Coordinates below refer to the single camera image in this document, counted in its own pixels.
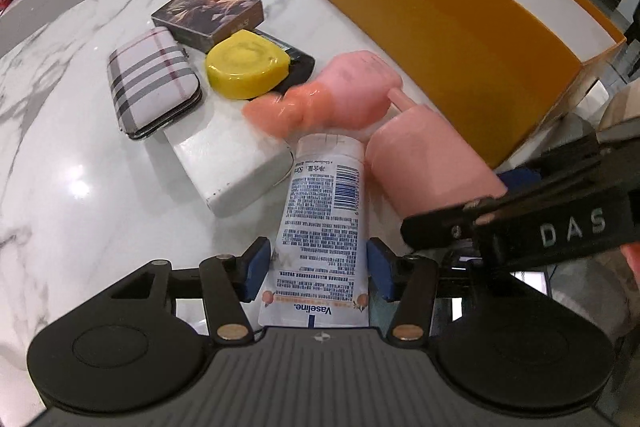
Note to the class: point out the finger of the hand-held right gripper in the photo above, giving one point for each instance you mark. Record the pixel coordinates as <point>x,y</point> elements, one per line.
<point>440,227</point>
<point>520,179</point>

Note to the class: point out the smartphone with lit screen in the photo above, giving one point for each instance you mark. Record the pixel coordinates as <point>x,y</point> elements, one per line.
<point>529,283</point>

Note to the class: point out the yellow tape measure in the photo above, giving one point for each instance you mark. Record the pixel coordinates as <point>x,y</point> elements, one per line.
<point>245,64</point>

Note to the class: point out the plaid zip case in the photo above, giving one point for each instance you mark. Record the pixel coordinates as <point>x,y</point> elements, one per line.
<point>150,82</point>

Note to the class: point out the brown printed card box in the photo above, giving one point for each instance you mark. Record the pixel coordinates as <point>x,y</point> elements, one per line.
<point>205,12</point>

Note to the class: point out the orange cardboard box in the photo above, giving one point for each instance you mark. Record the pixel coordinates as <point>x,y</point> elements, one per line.
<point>425,7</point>

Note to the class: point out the white rectangular box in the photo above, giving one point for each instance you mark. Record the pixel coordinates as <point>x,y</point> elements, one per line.
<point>225,157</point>

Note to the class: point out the person's right hand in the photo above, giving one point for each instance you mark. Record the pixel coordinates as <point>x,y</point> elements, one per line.
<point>632,264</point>

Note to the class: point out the white lotion tube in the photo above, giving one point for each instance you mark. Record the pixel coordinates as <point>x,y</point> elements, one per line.
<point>320,207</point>

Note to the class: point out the dark blue bottle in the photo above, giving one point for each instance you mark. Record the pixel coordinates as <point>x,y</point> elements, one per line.
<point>301,62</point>

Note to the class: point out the pink plastic toy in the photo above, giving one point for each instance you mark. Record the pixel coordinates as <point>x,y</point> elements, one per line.
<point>430,157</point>

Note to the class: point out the person's right forearm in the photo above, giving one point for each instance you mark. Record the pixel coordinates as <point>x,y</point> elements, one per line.
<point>622,112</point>

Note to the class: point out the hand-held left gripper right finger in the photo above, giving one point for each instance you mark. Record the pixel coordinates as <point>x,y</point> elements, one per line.
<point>381,269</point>

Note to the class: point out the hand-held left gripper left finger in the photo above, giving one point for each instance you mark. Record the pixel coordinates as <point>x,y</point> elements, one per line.
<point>254,269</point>

